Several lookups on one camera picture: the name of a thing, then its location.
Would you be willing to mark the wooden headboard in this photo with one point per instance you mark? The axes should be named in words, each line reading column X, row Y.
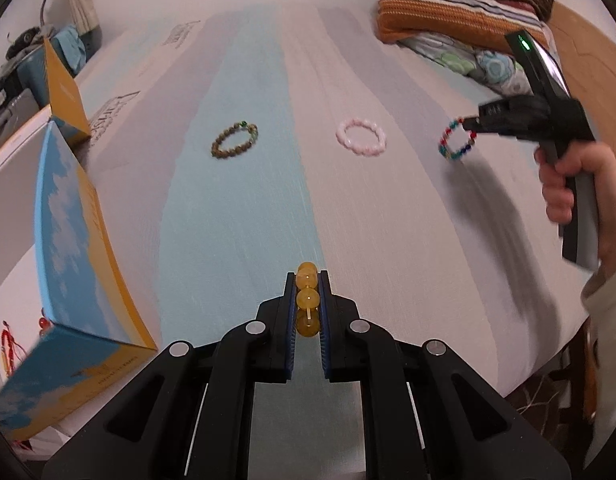
column 588, row 60

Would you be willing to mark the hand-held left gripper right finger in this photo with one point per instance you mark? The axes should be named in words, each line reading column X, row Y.
column 324, row 325

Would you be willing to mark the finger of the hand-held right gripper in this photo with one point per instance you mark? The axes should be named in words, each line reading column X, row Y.
column 488, row 126
column 503, row 109

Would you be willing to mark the blue and yellow cardboard box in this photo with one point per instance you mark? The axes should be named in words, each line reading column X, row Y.
column 72, row 260

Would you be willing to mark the floral pillow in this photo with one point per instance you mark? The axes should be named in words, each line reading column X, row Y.
column 478, row 62

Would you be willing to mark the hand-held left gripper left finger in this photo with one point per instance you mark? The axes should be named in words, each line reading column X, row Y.
column 290, row 320

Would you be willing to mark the striped orange pillow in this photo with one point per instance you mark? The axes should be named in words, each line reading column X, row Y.
column 448, row 5

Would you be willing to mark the white plastic object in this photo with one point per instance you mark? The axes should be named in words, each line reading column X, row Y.
column 42, row 447

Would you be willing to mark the person's right hand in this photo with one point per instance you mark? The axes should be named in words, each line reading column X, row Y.
column 608, row 195

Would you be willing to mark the black clutter item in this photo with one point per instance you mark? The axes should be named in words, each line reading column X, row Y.
column 22, row 40

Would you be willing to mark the striped bed sheet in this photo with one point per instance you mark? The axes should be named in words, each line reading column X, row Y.
column 237, row 220

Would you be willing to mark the teal cloth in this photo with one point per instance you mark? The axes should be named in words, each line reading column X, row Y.
column 70, row 47

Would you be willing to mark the silver case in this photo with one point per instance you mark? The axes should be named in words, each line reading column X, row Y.
column 12, row 115

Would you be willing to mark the blue suitcase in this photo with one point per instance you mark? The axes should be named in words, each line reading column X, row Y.
column 37, row 75

